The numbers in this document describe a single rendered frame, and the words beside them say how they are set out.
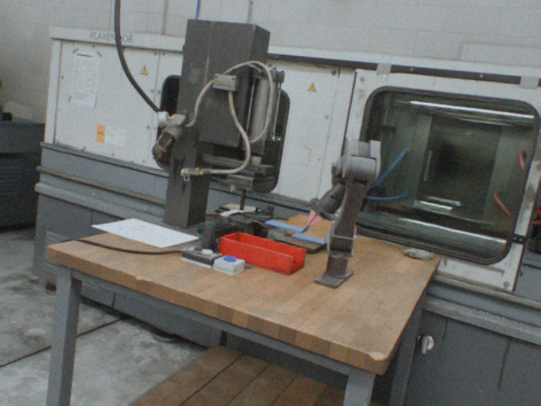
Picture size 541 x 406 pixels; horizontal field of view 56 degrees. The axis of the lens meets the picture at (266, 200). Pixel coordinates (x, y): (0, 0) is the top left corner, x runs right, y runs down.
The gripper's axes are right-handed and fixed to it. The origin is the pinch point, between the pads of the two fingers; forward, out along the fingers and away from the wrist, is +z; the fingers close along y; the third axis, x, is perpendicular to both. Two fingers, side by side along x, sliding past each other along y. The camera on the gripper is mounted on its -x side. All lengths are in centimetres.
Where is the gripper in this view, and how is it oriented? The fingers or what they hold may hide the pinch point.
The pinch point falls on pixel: (307, 227)
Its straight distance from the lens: 173.8
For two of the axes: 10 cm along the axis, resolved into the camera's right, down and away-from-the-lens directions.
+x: -3.8, 0.7, -9.2
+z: -6.1, 7.3, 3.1
